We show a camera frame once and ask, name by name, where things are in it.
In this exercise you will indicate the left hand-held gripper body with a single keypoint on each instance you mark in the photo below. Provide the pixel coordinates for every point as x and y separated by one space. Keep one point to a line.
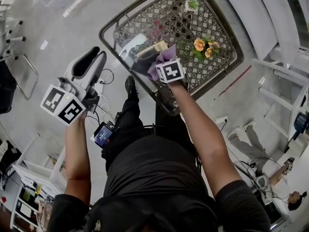
63 104

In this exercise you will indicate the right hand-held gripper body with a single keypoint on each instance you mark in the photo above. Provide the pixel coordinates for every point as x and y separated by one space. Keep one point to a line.
171 71

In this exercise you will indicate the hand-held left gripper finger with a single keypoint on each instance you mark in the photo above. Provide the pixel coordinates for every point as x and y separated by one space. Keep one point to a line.
83 62
99 65

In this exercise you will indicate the purple cloth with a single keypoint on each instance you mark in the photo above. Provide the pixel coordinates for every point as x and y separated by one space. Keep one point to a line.
165 55

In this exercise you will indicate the person's left forearm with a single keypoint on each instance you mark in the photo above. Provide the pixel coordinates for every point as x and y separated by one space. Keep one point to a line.
76 149

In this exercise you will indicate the person's right forearm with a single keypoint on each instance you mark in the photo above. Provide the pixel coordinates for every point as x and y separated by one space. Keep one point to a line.
200 129

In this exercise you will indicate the wooden box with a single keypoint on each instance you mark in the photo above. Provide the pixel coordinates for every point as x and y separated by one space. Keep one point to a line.
157 47

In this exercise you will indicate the person's black shoe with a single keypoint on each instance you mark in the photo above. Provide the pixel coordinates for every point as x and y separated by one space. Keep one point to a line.
130 86

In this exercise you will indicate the white plastic object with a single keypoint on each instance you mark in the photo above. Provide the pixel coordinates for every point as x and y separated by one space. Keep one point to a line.
134 45

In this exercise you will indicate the orange artificial flowers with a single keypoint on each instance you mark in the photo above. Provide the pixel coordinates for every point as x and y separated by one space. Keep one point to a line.
205 48

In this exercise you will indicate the pink artificial flowers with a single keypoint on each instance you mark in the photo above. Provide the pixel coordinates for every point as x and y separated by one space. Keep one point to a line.
157 25

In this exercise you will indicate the black device with screen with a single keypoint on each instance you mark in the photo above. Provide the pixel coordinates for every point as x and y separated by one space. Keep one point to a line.
103 136

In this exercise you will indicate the black bag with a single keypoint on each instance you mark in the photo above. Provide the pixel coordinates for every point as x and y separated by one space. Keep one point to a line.
6 88

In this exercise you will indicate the person's black trousers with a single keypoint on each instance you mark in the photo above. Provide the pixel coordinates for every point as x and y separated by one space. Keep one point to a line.
130 120

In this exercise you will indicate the small green plant white pot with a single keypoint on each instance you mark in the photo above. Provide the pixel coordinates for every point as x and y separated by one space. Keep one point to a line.
192 5

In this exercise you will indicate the white office chair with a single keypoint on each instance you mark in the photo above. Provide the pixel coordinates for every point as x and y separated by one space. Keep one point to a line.
10 40

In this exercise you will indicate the white storage cart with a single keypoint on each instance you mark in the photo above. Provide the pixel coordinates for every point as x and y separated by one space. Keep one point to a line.
36 175

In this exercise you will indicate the person's black shirt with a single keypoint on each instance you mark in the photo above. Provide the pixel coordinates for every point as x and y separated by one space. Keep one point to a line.
154 175

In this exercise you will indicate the white metal shelf rack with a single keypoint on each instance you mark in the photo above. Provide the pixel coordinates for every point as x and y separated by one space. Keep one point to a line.
282 91

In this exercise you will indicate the blue round device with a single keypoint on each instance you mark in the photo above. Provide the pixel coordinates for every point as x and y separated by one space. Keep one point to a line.
301 122

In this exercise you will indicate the metal tube chair frame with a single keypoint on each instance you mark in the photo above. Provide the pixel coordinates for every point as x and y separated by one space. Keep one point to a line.
30 77

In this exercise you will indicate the glass table with wicker frame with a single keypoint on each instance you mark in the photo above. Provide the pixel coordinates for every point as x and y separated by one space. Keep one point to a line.
183 30

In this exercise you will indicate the white wall socket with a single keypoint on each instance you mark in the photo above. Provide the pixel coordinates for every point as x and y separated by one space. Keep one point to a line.
222 120

